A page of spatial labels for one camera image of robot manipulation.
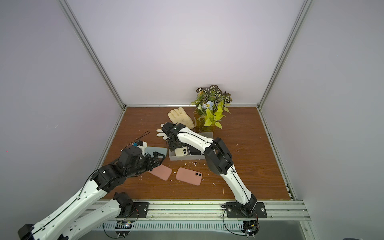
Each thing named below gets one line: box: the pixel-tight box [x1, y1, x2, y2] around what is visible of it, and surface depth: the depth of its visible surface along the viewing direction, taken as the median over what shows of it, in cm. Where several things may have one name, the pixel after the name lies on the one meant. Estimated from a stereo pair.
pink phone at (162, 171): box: [147, 164, 172, 181], surface depth 86 cm
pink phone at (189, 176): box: [175, 167, 203, 186], surface depth 85 cm
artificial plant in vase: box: [190, 85, 233, 133], surface depth 94 cm
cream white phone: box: [174, 146, 188, 157], surface depth 91 cm
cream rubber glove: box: [167, 107, 195, 129], surface depth 116 cm
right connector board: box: [241, 219, 260, 239], surface depth 71 cm
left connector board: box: [115, 221, 133, 237], surface depth 73 cm
